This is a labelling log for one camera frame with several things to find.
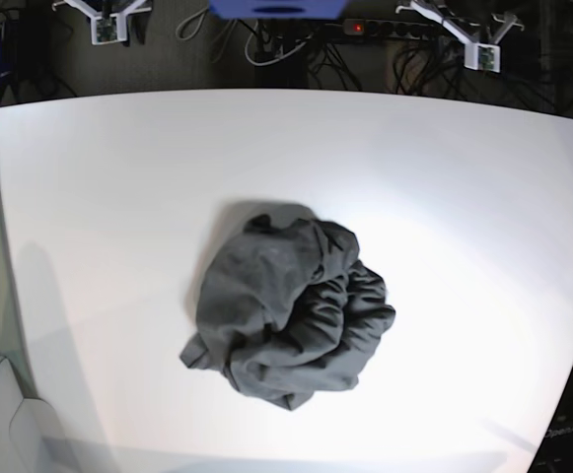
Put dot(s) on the blue box overhead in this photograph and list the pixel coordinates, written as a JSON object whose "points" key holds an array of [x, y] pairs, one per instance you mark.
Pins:
{"points": [[278, 9]]}

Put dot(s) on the grey bin corner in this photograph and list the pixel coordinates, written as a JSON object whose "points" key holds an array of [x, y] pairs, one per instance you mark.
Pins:
{"points": [[31, 438]]}

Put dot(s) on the dark grey t-shirt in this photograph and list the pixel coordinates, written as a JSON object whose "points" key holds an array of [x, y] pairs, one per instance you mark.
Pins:
{"points": [[284, 313]]}

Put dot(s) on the black power strip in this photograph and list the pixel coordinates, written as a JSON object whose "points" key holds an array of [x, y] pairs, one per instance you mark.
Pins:
{"points": [[384, 29]]}

